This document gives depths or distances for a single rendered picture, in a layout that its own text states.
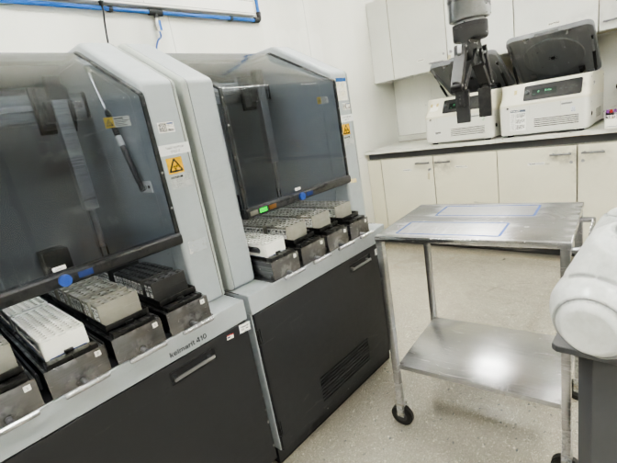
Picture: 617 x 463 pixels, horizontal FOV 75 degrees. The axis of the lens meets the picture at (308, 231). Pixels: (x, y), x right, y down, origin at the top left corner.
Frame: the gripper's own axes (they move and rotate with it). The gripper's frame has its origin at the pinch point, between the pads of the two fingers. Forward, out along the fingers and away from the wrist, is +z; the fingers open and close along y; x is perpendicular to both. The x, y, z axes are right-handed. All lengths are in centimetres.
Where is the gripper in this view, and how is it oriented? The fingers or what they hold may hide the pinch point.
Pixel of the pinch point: (475, 114)
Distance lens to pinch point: 107.5
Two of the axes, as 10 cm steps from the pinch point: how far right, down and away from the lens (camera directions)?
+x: -7.3, -0.5, 6.8
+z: 1.7, 9.5, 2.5
